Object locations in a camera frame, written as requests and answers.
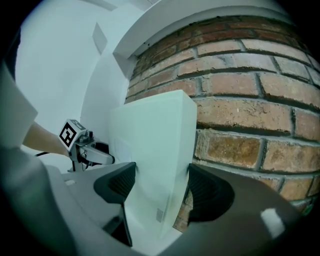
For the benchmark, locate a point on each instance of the person's left forearm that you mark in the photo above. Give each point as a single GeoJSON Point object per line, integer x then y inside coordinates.
{"type": "Point", "coordinates": [43, 138]}

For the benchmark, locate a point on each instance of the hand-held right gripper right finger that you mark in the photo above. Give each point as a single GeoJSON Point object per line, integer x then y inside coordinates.
{"type": "Point", "coordinates": [210, 195]}

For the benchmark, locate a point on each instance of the white rectangular panel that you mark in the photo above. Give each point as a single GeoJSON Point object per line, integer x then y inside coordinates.
{"type": "Point", "coordinates": [150, 130]}

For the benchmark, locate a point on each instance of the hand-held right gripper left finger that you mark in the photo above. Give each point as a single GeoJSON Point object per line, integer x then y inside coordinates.
{"type": "Point", "coordinates": [117, 183]}

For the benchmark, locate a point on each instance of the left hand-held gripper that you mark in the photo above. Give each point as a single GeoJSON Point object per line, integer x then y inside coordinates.
{"type": "Point", "coordinates": [70, 133]}

